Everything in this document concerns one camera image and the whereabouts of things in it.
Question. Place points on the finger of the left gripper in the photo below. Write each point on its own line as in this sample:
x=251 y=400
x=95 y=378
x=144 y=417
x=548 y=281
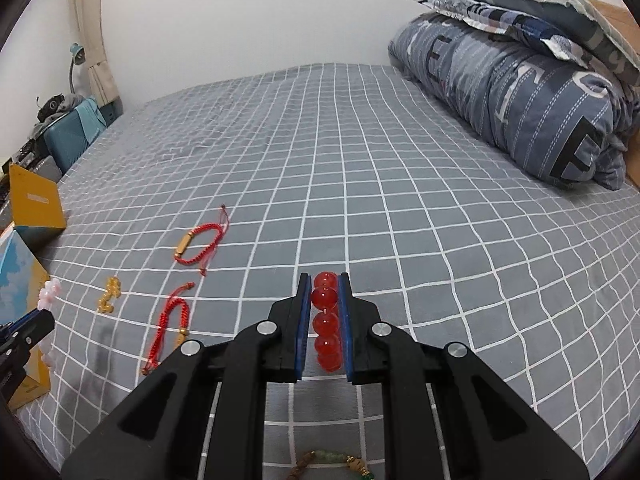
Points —
x=27 y=331

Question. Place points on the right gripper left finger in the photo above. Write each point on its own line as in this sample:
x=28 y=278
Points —
x=202 y=411

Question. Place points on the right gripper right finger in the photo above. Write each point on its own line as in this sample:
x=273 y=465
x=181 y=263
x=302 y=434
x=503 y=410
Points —
x=446 y=414

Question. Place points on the red braided bracelet gold charm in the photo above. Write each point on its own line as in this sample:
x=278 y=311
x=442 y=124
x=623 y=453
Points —
x=175 y=301

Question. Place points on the yellow box lid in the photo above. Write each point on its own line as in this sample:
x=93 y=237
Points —
x=35 y=202

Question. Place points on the grey checked bed sheet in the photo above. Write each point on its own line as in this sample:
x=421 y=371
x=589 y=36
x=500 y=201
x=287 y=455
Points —
x=342 y=168

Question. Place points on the teal suitcase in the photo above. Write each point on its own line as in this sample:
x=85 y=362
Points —
x=70 y=135

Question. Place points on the blue desk lamp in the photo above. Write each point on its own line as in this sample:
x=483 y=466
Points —
x=77 y=58

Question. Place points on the blue folded duvet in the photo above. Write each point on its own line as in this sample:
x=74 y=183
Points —
x=560 y=123

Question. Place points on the beige curtain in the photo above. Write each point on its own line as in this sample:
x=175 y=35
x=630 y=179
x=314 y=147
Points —
x=88 y=18

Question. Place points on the patterned pillow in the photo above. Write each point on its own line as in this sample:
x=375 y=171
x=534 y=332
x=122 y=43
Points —
x=533 y=32

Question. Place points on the grey checked pillow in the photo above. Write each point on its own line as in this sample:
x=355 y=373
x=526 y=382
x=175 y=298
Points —
x=587 y=26

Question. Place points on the red cord bracelet gold tube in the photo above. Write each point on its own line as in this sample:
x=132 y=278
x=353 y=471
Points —
x=199 y=245

